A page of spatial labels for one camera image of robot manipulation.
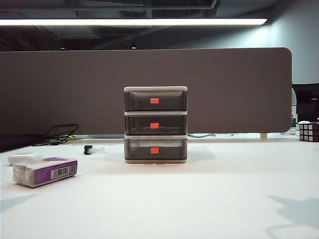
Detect transparent drawer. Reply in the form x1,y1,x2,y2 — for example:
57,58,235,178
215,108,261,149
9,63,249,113
125,115,187,135

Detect white drawer cabinet frame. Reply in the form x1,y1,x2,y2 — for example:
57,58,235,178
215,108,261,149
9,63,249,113
123,86,188,164

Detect purple white napkin pack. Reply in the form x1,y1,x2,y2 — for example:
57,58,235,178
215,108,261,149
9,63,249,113
12,156,78,188

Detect grey drawer under cabinet lid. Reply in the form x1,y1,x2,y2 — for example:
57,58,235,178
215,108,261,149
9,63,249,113
124,91,187,112

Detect grey drawer at cabinet base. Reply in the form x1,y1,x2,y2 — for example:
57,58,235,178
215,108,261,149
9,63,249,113
124,138,187,160

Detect small black white clip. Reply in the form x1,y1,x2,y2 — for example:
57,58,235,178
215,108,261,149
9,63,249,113
83,145,105,155

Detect brown desk partition panel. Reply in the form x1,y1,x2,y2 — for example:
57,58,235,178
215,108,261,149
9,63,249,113
0,47,293,136

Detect long ceiling light strip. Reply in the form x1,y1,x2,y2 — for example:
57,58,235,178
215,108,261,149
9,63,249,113
0,18,268,26

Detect clear bottle green label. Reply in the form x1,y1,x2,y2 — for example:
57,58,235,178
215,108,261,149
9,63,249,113
290,88,299,130

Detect white rounded case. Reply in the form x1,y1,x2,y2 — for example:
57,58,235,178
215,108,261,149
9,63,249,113
8,152,42,165

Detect black monitor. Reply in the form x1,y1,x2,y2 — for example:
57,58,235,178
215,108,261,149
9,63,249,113
292,84,319,122

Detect Rubik's cube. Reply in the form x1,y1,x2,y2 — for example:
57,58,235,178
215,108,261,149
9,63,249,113
299,121,319,143

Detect black cable bundle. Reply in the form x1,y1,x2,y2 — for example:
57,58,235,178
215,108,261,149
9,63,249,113
32,123,79,146

